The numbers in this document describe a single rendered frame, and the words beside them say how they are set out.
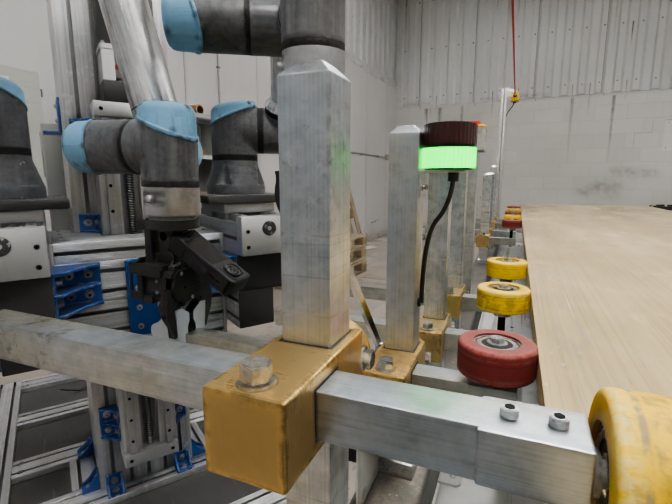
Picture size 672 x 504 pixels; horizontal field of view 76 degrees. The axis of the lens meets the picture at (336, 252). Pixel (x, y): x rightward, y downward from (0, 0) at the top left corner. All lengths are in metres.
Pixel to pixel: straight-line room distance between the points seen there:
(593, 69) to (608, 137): 1.12
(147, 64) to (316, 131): 0.57
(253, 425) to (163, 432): 1.13
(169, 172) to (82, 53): 0.70
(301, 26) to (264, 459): 0.43
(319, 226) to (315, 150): 0.05
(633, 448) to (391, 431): 0.11
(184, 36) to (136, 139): 0.14
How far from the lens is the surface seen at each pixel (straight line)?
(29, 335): 0.41
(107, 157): 0.66
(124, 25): 0.83
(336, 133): 0.27
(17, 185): 1.03
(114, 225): 1.15
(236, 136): 1.12
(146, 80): 0.80
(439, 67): 8.83
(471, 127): 0.49
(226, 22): 0.63
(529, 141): 8.39
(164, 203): 0.61
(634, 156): 8.46
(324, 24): 0.53
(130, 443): 1.33
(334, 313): 0.28
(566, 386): 0.43
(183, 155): 0.61
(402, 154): 0.50
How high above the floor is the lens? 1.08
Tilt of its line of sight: 10 degrees down
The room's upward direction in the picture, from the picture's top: straight up
